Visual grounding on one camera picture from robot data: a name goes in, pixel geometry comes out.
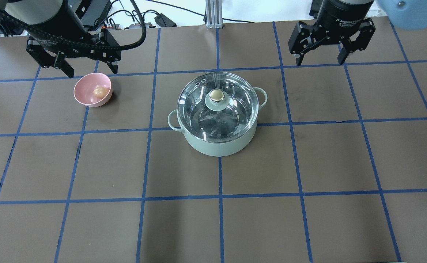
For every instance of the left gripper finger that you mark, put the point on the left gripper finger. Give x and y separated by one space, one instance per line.
112 63
64 66

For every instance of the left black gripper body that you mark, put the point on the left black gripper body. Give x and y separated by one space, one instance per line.
58 26

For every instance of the light green electric pot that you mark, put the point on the light green electric pot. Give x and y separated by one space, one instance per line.
216 149

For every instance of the black power adapter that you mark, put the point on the black power adapter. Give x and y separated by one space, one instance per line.
163 21

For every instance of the brown egg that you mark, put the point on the brown egg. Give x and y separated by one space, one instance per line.
100 92

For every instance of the aluminium frame post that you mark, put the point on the aluminium frame post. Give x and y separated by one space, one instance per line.
213 14

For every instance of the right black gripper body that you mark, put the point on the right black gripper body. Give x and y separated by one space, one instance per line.
339 19

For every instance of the glass pot lid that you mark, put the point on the glass pot lid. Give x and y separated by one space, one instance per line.
218 107

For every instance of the pink bowl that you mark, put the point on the pink bowl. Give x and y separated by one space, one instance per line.
83 90

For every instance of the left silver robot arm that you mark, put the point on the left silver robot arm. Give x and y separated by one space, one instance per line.
13 11

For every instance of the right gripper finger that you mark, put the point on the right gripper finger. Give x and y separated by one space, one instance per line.
300 54
347 49

